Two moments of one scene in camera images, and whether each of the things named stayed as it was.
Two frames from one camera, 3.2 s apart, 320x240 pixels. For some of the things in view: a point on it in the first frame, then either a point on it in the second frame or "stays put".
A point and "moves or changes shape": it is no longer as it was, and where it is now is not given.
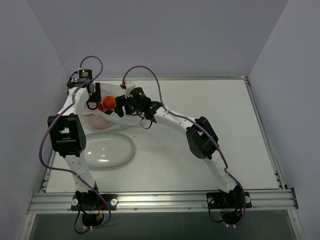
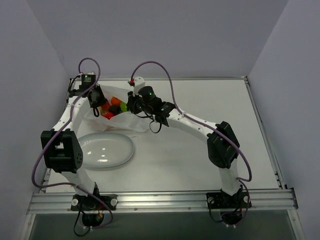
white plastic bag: [96, 119] moves or changes shape
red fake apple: [100, 107] to [108, 115]
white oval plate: [107, 149] stays put
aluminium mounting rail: [163, 201] stays put
